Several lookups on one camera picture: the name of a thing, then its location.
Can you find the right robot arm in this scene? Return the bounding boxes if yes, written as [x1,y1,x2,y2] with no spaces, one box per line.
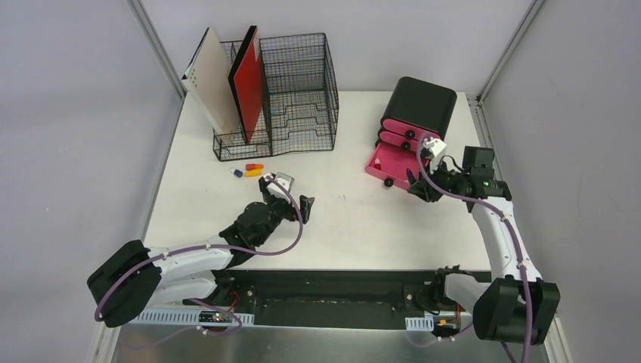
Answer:
[408,146,560,346]

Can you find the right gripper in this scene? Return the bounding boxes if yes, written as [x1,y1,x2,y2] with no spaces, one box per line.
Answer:
[407,157,468,203]

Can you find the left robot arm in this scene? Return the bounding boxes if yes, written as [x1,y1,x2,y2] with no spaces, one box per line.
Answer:
[87,173,315,327]

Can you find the red A4 folder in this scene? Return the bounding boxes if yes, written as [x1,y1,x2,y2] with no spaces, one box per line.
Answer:
[228,25,263,144]

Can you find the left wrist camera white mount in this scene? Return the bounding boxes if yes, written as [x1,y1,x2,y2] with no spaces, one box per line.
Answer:
[273,172,295,192]

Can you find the orange red highlighter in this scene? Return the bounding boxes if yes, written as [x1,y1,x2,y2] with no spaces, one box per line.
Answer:
[245,163,264,171]

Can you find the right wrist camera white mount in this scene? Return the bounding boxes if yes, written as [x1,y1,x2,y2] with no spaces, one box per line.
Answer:
[420,138,447,172]

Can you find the yellow highlighter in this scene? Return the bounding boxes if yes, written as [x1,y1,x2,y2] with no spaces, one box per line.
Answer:
[244,169,262,177]

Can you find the black pink drawer unit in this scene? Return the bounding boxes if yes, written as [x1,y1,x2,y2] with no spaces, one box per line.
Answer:
[365,76,457,190]

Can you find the black wire mesh desk organizer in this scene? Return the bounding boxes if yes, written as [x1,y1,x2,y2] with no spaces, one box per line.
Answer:
[212,33,339,162]

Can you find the white A4 folder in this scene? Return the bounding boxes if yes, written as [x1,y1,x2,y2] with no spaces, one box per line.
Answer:
[182,27,240,134]

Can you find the black mounting base plate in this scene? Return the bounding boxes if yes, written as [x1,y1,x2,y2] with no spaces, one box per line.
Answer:
[203,270,463,330]

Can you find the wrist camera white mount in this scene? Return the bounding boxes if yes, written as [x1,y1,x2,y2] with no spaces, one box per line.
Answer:
[273,172,295,192]
[420,138,447,172]

